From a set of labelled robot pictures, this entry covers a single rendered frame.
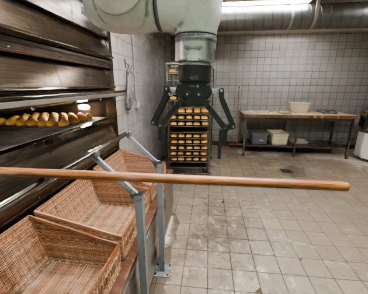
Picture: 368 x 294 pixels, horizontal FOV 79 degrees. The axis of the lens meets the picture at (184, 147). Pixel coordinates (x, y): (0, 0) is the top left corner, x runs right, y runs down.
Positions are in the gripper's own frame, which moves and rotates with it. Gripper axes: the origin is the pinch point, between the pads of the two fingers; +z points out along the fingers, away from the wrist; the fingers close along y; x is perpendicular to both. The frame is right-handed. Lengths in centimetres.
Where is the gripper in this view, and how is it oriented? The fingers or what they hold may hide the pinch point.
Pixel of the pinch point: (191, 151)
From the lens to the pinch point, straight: 55.8
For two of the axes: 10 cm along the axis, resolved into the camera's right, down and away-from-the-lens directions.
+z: -0.2, 9.6, 2.8
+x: 1.4, -2.7, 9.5
